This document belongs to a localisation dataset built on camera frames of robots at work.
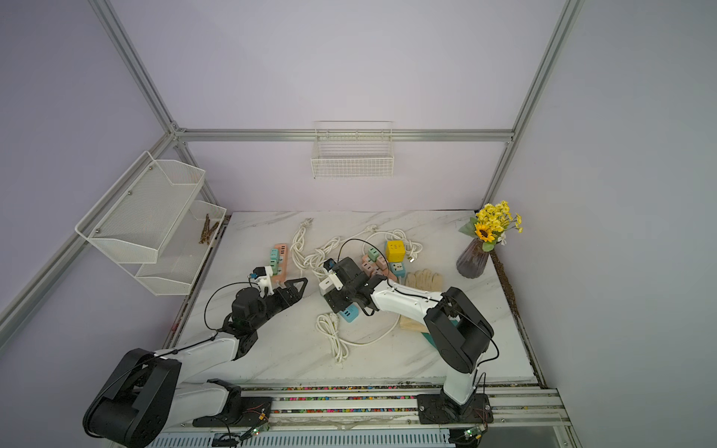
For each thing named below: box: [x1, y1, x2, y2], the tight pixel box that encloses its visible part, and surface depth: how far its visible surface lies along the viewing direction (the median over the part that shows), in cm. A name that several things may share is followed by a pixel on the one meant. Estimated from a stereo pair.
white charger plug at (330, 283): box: [318, 273, 344, 295], surface depth 91 cm
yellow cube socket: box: [386, 239, 407, 264], surface depth 100 cm
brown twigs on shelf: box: [198, 213, 220, 245], surface depth 99 cm
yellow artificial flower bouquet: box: [458, 200, 524, 252], surface depth 84 cm
